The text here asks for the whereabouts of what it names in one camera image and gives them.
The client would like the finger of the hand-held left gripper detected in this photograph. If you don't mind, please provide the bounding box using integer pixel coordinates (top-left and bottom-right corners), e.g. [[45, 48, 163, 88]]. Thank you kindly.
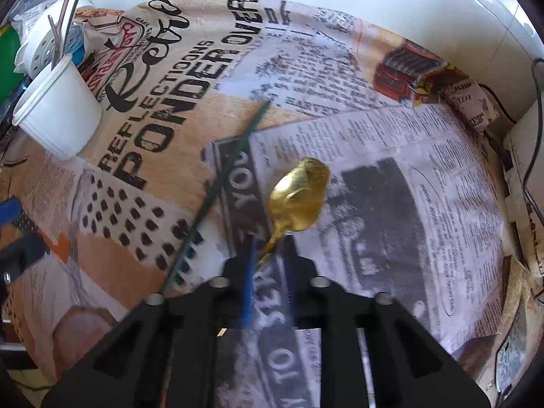
[[0, 198, 48, 298]]

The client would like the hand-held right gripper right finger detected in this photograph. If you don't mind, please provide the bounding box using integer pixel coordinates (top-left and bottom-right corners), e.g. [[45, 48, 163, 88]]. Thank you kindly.
[[284, 235, 491, 408]]

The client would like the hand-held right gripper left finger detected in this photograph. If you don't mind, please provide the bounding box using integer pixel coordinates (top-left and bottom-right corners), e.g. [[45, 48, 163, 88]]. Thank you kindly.
[[40, 235, 258, 408]]

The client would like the gold spoon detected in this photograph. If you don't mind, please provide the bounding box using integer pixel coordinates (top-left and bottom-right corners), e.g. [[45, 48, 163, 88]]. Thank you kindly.
[[254, 157, 331, 277]]

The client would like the dark green chopstick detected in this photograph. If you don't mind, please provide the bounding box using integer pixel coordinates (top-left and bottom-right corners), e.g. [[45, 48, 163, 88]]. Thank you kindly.
[[163, 99, 273, 295]]

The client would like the white cup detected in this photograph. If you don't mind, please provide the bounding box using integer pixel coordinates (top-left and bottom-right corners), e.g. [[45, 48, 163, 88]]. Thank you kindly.
[[12, 54, 103, 161]]

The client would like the green bottle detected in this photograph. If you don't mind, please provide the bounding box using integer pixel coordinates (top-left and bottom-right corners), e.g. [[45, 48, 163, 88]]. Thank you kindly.
[[0, 25, 23, 109]]

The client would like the white perforated utensil holder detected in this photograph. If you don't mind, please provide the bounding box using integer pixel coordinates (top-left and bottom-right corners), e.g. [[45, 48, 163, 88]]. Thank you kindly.
[[15, 0, 86, 79]]

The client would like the printed newspaper tablecloth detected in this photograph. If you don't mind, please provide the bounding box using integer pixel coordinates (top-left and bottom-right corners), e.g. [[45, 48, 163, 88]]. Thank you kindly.
[[0, 0, 532, 408]]

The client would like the blue packet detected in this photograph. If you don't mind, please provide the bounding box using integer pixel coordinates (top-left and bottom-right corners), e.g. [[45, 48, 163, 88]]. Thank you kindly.
[[68, 23, 88, 66]]

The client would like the curved metal utensil handle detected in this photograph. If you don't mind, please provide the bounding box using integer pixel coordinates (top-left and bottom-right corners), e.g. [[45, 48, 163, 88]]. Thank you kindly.
[[54, 0, 98, 71]]

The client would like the dark thin cable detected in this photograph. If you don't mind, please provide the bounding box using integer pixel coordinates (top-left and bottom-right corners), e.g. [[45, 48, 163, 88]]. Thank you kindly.
[[522, 57, 544, 222]]

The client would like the black cable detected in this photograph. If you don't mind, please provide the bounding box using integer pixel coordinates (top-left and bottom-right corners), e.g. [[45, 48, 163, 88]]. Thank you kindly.
[[480, 83, 515, 171]]

